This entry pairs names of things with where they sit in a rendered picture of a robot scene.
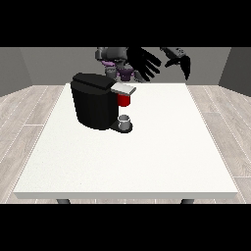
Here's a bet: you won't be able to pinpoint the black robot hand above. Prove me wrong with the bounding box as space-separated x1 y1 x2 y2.
164 54 192 81
125 47 163 83

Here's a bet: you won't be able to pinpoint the pale grey machine lid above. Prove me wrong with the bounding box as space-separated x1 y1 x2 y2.
110 81 137 98

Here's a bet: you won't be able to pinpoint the red pod holder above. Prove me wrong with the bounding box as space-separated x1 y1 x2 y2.
117 93 131 108

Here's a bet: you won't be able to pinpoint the black coffee machine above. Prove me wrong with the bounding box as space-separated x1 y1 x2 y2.
70 72 134 134

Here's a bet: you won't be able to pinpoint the grey robot trunk purple rings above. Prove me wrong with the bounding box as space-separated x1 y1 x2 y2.
101 59 137 83

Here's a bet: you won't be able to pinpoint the small grey cup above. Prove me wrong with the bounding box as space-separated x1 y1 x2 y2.
117 114 132 130

